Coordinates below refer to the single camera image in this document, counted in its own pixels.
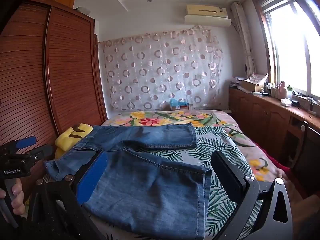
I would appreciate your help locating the small black case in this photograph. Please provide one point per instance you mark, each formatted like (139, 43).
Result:
(295, 103)

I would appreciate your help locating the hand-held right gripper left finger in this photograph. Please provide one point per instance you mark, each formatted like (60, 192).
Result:
(92, 177)

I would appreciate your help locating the printed paper sheet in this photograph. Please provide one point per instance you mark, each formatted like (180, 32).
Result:
(260, 76)

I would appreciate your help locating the red blanket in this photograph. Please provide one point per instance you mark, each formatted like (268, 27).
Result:
(275, 163)

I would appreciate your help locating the white tissue pack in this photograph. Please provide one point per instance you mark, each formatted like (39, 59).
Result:
(285, 102)

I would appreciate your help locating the white bottles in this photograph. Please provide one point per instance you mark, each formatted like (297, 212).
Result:
(273, 90)

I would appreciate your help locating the person's left hand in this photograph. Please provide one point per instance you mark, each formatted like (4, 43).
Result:
(17, 200)

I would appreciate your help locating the dark wooden chair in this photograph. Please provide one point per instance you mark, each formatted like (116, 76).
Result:
(298, 140)

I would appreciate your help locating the leaf print bedsheet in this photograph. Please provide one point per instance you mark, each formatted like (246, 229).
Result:
(220, 140)

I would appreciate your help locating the low cardboard box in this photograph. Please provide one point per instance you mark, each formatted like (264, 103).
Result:
(186, 107)

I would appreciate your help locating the brown cardboard box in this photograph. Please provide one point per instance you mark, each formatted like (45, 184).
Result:
(251, 86)

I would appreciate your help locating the white bundle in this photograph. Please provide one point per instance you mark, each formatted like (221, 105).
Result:
(83, 10)

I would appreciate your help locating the beige air conditioner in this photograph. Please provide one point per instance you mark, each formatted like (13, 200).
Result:
(205, 9)

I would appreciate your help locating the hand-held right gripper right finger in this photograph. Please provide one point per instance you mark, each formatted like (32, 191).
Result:
(225, 175)

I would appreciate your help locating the circle pattern sheer curtain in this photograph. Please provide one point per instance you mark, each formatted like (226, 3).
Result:
(155, 75)

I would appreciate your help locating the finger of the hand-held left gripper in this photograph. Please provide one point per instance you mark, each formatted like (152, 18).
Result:
(40, 152)
(26, 142)

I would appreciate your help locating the slatted wooden wardrobe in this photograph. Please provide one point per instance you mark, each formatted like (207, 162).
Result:
(70, 67)

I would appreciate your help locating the green capped bottle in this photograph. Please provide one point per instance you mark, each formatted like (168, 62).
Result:
(289, 93)

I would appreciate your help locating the floral blanket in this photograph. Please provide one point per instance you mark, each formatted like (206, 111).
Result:
(150, 120)

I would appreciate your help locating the wooden cabinet row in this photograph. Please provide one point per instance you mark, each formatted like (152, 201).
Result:
(260, 115)

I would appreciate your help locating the blue denim pants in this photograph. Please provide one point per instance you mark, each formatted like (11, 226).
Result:
(150, 192)

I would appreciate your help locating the yellow plush toy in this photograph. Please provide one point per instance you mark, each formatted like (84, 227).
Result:
(67, 140)

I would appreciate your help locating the blue plastic bag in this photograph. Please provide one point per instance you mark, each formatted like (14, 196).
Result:
(178, 102)

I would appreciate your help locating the bottles on counter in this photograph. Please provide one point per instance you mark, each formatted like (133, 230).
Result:
(282, 91)

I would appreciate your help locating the wooden framed window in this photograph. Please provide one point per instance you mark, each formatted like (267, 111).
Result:
(287, 50)

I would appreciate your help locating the beige patterned window drape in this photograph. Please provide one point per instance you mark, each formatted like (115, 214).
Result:
(243, 37)

